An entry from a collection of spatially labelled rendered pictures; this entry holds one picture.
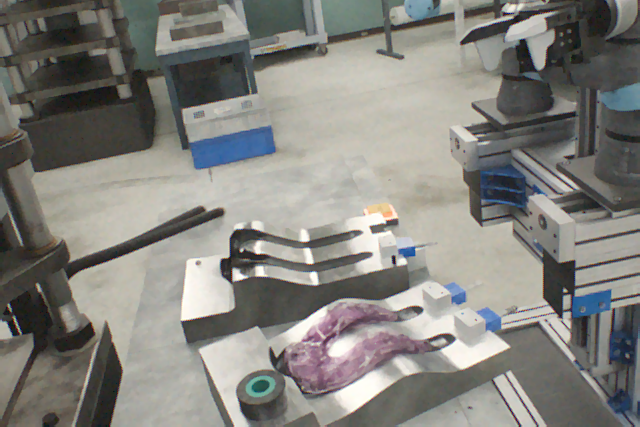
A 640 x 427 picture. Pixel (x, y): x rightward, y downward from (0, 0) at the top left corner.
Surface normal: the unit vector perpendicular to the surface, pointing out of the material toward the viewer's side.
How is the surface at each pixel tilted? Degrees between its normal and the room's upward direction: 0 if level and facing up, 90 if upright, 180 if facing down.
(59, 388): 0
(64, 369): 0
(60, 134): 90
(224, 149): 91
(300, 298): 90
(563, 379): 0
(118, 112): 90
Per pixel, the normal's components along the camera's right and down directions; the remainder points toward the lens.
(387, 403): 0.42, 0.32
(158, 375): -0.15, -0.90
